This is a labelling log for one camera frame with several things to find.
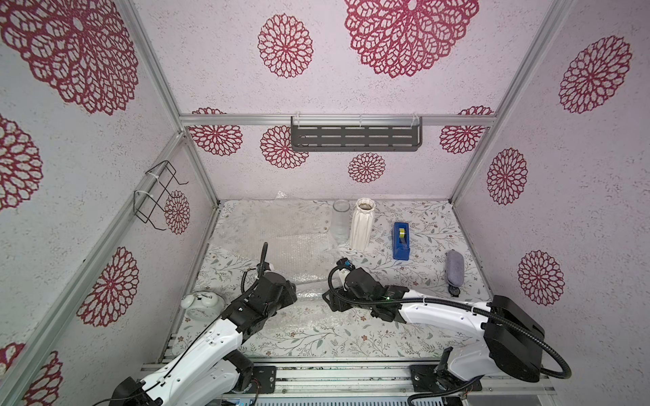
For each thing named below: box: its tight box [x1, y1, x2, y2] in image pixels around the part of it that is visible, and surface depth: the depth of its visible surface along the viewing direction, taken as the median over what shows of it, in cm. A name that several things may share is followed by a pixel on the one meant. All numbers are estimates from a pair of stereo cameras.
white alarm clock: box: [180, 290, 226, 321], surface depth 79 cm
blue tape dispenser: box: [392, 222, 411, 261], surface depth 102 cm
